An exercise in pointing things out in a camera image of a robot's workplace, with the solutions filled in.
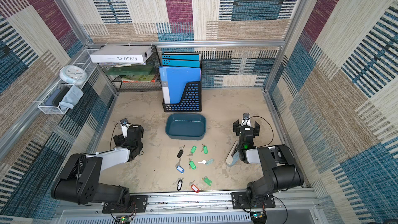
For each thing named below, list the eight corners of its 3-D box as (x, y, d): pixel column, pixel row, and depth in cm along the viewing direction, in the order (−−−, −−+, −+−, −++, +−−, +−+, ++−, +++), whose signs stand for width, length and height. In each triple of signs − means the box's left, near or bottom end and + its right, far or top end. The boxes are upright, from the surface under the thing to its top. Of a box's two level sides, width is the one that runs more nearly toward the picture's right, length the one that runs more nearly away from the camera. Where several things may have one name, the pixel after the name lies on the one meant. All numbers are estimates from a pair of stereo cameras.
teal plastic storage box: (164, 141, 95) (162, 136, 91) (169, 116, 108) (167, 110, 103) (206, 141, 95) (206, 136, 90) (206, 115, 107) (206, 110, 102)
